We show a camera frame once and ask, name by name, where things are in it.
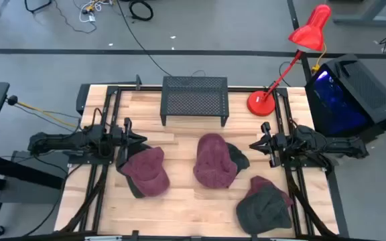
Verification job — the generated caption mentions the white cable bundle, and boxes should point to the white cable bundle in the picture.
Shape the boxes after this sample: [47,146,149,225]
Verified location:
[78,0,113,24]

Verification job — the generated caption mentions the maroon baseball cap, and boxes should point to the maroon baseball cap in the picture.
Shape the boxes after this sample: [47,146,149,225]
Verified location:
[121,146,171,197]

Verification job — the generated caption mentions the black computer tower blue light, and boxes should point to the black computer tower blue light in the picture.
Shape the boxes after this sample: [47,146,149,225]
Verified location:
[304,53,386,141]

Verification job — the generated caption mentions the red desk lamp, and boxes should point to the red desk lamp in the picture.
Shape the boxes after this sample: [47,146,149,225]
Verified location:
[246,3,332,117]

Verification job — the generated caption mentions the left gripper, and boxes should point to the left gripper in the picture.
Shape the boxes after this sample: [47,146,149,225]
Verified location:
[111,117,148,158]

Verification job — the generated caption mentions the coiled black cable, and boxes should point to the coiled black cable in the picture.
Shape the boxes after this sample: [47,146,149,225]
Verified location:
[128,0,154,22]

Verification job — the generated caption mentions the yellow lamp power cord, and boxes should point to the yellow lamp power cord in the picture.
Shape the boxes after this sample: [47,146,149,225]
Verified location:
[312,42,328,74]

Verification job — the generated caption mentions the black perforated metal stand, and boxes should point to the black perforated metal stand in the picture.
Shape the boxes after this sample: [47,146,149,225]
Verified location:
[159,76,230,127]

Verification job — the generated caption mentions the long black floor cable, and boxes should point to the long black floor cable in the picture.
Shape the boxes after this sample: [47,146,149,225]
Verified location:
[116,0,173,77]

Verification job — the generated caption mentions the thin black floor cable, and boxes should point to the thin black floor cable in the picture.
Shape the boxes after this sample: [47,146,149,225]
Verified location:
[51,0,97,34]

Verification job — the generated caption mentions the pink baseball cap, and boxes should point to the pink baseball cap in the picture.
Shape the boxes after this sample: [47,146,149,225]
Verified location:
[245,175,294,207]
[192,133,238,189]

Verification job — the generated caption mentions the grey desk foot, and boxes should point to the grey desk foot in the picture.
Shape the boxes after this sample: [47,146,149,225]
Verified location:
[326,0,386,27]

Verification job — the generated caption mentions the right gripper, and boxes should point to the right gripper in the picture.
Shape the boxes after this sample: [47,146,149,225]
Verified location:
[249,121,290,169]

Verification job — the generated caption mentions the yellow cable with black knob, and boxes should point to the yellow cable with black knob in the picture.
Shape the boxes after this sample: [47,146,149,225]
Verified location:
[5,95,80,130]

